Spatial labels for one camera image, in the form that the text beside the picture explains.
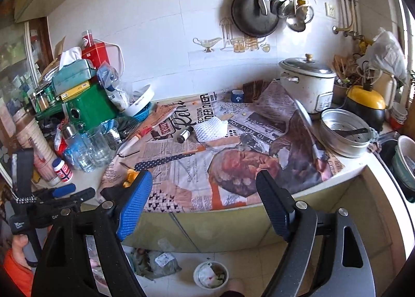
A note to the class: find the white wall socket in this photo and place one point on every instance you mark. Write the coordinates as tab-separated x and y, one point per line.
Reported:
330	10

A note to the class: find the steel double sink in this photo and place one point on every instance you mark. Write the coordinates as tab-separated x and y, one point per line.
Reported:
385	154

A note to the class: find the clear bottle with red label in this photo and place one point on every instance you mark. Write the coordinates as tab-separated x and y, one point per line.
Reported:
87	37

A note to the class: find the person's left hand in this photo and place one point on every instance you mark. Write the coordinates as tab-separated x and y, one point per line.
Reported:
19	245

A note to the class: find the white pill bottle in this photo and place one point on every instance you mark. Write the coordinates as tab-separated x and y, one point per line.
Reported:
61	170

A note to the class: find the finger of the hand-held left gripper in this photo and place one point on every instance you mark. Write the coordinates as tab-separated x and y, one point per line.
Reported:
79	195
64	190

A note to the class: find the steel skimmer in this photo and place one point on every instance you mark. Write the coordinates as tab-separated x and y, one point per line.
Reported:
307	13

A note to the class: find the white plastic bag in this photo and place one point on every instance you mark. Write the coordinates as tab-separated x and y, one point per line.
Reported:
387	54

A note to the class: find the white bowl blue basket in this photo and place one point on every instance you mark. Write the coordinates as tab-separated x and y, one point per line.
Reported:
139	101

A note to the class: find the clear bag with blue print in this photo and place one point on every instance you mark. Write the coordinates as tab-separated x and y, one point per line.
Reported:
113	83

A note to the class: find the yellow flat box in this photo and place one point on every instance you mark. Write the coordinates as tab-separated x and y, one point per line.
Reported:
73	91

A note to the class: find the glass door cabinet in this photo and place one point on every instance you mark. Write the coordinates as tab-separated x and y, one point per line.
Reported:
16	67

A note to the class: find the aluminium pot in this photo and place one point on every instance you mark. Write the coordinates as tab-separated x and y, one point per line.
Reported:
347	148

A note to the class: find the teal tissue box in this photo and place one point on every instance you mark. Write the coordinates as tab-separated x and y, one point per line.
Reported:
73	75

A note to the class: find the small dark bottle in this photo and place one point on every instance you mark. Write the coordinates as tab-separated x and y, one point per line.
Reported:
184	135

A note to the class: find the black spatula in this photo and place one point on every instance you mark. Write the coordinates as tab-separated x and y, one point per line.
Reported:
350	131

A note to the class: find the person's left forearm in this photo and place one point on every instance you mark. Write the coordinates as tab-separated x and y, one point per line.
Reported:
16	276

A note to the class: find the red box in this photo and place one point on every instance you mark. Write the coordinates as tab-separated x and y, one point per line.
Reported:
95	54

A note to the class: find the white bowl in sink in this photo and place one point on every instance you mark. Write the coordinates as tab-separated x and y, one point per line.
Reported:
405	161

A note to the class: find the person's leg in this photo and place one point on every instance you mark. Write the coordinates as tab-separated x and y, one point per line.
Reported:
233	289

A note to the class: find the kitchen knife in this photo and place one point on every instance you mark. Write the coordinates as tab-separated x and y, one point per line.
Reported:
304	115

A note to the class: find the white tube with red tip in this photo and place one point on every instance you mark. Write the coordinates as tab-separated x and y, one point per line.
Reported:
139	136

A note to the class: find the grey bag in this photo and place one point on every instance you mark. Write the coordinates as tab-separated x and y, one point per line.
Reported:
162	263

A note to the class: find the white foam net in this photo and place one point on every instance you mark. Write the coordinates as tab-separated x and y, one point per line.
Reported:
210	128

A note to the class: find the newspaper print tablecloth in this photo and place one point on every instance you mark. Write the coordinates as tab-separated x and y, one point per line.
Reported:
227	161

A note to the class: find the yellow scrap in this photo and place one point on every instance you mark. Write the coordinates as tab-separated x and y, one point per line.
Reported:
129	175

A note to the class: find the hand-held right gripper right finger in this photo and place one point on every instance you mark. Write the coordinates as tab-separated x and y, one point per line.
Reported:
275	206

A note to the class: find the stack of small bowls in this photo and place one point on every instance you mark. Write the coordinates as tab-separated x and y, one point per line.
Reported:
398	112

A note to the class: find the small glass jar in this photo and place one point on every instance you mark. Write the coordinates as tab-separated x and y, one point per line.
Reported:
40	101

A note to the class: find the utensil holder with chopsticks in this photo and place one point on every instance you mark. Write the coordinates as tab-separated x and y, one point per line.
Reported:
343	70

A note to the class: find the black frying pan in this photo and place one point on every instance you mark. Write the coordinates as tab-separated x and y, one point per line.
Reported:
249	18

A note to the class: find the beige patterned thermos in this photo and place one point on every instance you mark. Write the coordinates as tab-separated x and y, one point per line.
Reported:
32	141

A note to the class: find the blue plastic basket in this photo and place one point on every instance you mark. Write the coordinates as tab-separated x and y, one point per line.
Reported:
142	116

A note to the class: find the white floor bowl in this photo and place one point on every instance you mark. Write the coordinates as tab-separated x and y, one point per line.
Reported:
197	279

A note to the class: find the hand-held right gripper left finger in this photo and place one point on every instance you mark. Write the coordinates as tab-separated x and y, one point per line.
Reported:
136	203

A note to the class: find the white rice cooker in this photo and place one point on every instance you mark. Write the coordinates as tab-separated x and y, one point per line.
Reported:
308	89

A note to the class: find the brown patterned box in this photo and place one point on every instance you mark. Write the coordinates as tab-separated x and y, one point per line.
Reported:
254	89

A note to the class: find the small blue cup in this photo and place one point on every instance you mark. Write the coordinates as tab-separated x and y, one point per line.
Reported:
237	96

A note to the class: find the clear glass cup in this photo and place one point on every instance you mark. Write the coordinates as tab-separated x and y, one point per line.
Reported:
99	146

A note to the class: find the small green tin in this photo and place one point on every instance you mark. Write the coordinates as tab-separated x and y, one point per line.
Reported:
48	96

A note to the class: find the window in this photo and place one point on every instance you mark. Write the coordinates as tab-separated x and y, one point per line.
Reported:
405	25

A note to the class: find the cream plastic jug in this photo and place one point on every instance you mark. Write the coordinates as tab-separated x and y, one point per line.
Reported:
387	88

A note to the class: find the black pot with yellow lid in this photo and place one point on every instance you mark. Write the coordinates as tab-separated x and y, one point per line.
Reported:
366	101

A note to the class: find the green box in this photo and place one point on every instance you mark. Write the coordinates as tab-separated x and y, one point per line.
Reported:
87	107

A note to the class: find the wall faucet with pipes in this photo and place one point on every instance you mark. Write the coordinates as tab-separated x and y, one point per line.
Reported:
347	29

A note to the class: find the brown paper bag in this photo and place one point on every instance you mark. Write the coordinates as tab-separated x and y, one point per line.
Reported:
55	54

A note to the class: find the grey dish cloth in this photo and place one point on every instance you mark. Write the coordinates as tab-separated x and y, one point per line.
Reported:
376	141

